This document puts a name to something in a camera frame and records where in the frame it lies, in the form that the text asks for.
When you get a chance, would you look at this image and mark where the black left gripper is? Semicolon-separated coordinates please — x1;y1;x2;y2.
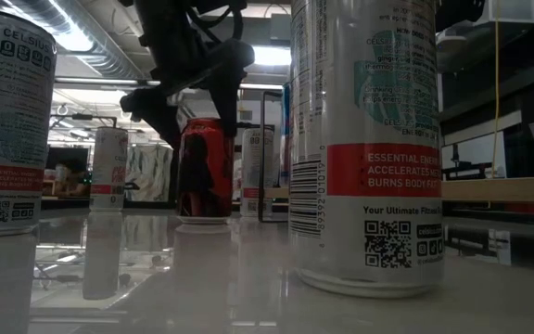
119;0;257;150

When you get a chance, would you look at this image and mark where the red cola can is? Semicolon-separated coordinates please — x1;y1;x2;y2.
176;117;235;219

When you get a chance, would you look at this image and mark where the long ceiling light bar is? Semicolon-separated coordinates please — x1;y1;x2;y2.
55;76;285;92

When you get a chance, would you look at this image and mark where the person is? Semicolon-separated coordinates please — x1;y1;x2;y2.
53;159;93;199

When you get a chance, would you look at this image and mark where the silver ventilation duct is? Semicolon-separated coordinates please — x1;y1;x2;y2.
0;0;157;83

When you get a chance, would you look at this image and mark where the yellow cable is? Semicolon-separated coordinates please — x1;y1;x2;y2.
491;0;501;180

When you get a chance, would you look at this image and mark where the wooden shelf with black frame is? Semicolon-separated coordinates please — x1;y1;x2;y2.
257;90;534;224

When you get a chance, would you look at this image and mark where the silver frame bracket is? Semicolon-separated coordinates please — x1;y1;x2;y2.
488;229;513;266

